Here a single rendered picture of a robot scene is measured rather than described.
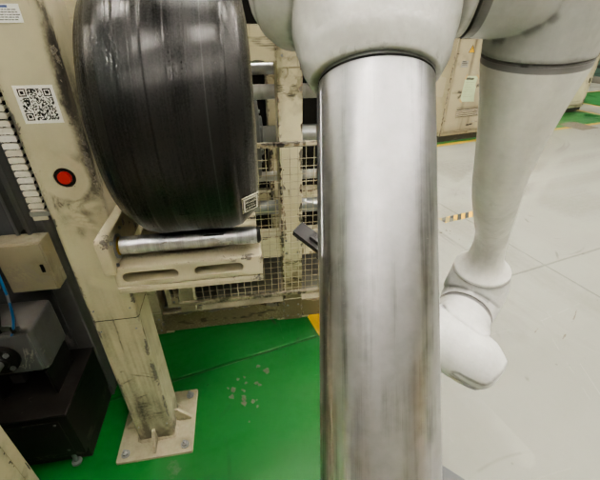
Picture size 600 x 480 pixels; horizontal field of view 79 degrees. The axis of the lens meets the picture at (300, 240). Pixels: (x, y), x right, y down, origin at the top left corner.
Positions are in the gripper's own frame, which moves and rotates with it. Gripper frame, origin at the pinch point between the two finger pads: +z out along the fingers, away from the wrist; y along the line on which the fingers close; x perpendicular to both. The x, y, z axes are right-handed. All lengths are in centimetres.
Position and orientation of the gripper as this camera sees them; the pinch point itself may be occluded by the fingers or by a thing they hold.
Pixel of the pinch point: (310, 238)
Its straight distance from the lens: 73.6
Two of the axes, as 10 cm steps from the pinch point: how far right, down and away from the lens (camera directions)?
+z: -7.7, -5.8, 2.5
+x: 6.3, -6.5, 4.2
